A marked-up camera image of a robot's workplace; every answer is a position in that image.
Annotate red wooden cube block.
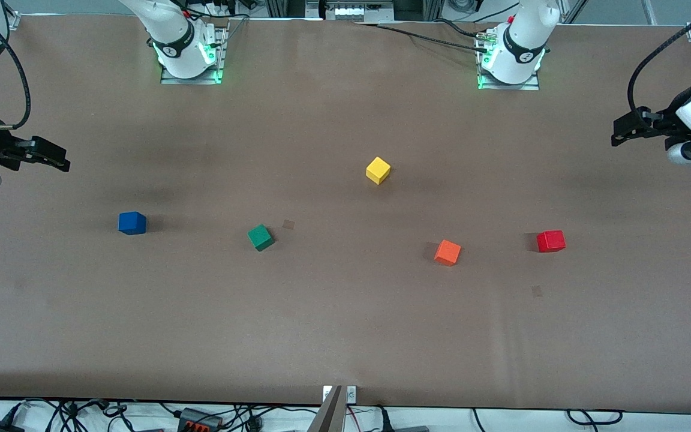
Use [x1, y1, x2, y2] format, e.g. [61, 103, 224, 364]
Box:
[537, 230, 566, 253]

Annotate blue wooden cube block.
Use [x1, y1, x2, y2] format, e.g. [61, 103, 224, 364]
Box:
[118, 211, 147, 236]

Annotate orange wooden cube block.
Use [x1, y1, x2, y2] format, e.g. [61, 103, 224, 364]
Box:
[434, 239, 462, 267]

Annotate green wooden cube block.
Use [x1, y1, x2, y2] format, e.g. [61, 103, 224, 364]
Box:
[247, 224, 275, 251]

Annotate yellow wooden cube block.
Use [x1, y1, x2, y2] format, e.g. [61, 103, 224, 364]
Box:
[365, 157, 392, 185]

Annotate black orange connector box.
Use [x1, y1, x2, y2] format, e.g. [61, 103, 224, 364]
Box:
[178, 408, 224, 432]

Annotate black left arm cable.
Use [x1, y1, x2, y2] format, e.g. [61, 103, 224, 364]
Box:
[626, 0, 691, 115]

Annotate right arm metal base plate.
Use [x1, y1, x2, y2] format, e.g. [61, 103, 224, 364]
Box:
[160, 27, 227, 85]

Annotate long black table cable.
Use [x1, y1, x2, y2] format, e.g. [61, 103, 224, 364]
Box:
[354, 20, 490, 55]

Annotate tangled black cables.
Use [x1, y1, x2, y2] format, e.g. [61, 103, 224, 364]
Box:
[0, 397, 322, 432]

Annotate black looped cable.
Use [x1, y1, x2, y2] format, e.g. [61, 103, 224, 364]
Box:
[566, 409, 624, 426]

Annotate metal frame equipment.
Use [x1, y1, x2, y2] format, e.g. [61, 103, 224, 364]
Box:
[322, 0, 394, 22]

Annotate white mounting bracket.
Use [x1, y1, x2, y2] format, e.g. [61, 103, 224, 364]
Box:
[323, 385, 357, 403]

